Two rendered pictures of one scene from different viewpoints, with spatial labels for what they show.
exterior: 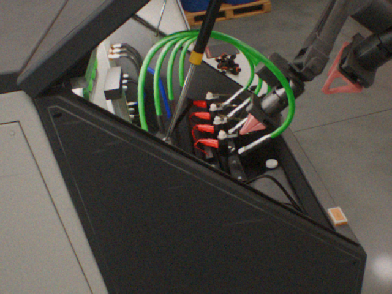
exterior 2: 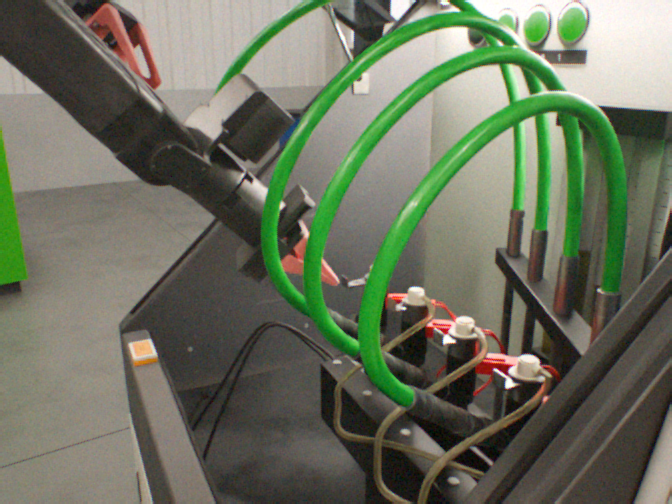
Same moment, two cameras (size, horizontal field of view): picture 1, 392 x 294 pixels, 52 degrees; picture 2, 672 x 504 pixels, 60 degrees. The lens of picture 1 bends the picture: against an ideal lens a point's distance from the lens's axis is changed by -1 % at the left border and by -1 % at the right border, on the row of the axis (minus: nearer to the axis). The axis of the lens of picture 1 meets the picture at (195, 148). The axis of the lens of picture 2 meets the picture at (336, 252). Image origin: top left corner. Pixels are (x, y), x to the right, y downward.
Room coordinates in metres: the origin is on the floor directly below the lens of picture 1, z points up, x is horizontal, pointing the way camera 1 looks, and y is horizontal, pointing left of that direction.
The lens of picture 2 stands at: (1.47, -0.37, 1.34)
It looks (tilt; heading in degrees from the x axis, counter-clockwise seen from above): 18 degrees down; 156
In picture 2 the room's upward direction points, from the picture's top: straight up
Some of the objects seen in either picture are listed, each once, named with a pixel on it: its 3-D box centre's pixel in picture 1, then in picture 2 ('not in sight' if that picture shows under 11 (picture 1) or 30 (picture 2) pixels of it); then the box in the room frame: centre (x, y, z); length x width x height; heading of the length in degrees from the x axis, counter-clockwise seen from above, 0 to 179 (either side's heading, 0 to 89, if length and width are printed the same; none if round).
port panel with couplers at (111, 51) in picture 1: (121, 81); not in sight; (1.15, 0.19, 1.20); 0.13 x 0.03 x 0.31; 2
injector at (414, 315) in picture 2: (224, 150); (402, 393); (1.00, -0.09, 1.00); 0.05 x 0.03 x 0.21; 92
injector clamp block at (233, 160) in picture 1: (221, 168); (428, 484); (1.04, -0.07, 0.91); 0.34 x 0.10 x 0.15; 2
